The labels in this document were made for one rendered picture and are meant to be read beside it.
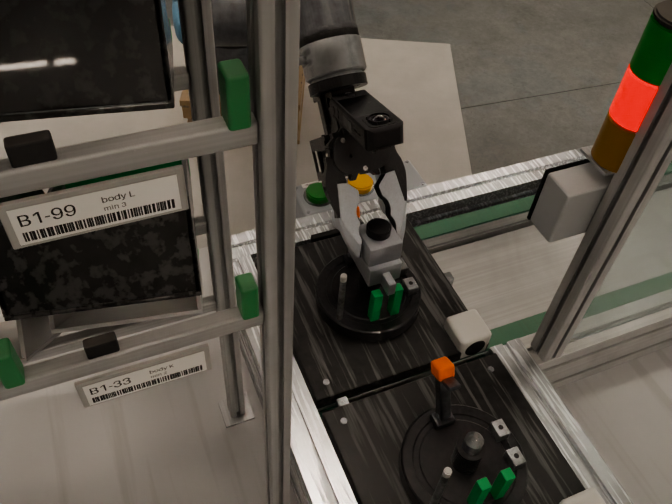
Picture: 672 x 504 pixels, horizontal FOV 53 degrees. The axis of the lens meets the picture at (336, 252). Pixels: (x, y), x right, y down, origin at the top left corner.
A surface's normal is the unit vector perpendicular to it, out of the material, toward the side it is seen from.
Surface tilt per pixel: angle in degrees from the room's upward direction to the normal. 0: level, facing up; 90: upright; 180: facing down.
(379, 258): 90
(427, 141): 0
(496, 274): 0
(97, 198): 90
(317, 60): 63
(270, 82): 90
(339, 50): 46
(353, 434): 0
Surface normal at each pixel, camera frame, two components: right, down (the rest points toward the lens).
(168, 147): 0.38, 0.71
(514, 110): 0.06, -0.66
